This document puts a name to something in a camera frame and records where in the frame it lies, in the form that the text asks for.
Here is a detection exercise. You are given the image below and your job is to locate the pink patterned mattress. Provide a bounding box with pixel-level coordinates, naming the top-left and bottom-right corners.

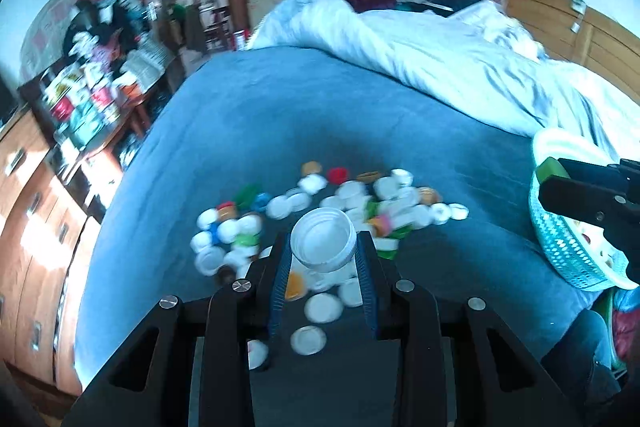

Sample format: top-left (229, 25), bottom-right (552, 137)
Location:
top-left (20, 0), bottom-right (81, 82)

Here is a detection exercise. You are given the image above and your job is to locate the person's leg in jeans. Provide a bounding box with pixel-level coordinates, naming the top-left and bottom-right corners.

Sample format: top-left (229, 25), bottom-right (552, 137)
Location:
top-left (542, 309), bottom-right (623, 415)

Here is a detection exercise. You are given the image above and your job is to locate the large white jar lid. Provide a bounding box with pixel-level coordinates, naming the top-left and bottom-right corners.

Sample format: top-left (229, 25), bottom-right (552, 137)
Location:
top-left (290, 208), bottom-right (358, 273)

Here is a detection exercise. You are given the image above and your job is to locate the blue bed blanket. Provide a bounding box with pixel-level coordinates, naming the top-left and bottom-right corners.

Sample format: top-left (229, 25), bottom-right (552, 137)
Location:
top-left (75, 47), bottom-right (601, 388)

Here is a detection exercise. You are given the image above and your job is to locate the teal plastic basket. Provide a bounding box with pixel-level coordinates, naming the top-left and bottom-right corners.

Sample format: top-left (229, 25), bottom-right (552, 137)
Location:
top-left (529, 127), bottom-right (633, 292)

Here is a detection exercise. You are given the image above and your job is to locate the black television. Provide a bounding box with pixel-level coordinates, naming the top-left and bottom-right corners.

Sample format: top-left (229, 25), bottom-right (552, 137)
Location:
top-left (0, 77), bottom-right (21, 128)

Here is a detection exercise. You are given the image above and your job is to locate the heap of bags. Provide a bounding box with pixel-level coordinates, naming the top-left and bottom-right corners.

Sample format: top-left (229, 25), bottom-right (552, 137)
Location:
top-left (42, 0), bottom-right (171, 148)

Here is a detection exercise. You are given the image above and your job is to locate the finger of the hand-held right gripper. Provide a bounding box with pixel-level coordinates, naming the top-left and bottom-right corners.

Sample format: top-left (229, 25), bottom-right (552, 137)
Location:
top-left (540, 178), bottom-right (640, 233)
top-left (557, 158), bottom-right (640, 195)

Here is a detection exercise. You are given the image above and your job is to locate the pile of plastic bottle caps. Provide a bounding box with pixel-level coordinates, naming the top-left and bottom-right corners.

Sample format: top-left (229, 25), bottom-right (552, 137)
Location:
top-left (191, 161), bottom-right (470, 370)

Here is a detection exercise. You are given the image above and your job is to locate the wooden headboard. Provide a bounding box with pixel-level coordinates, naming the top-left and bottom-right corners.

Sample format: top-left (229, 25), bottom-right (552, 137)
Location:
top-left (505, 0), bottom-right (640, 102)

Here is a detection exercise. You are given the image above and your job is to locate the dark wooden side table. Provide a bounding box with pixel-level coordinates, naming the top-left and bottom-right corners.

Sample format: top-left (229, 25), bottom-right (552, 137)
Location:
top-left (20, 52), bottom-right (186, 188)

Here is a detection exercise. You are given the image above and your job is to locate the wooden dresser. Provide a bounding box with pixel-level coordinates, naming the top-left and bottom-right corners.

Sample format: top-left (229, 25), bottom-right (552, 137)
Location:
top-left (0, 107), bottom-right (101, 398)

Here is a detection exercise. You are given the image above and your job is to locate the green bottle cap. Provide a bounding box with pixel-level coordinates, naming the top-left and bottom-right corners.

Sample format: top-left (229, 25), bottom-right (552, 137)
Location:
top-left (536, 157), bottom-right (571, 182)

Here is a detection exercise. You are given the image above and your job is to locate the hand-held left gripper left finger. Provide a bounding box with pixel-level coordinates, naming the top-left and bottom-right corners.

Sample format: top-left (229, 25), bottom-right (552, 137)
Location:
top-left (62, 231), bottom-right (293, 427)

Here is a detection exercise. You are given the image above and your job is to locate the white duvet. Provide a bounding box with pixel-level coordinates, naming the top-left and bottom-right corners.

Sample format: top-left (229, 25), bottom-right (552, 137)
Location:
top-left (250, 0), bottom-right (640, 168)

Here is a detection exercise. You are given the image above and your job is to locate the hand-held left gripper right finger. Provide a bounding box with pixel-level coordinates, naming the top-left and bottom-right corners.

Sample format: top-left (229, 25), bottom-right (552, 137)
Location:
top-left (355, 231), bottom-right (586, 427)

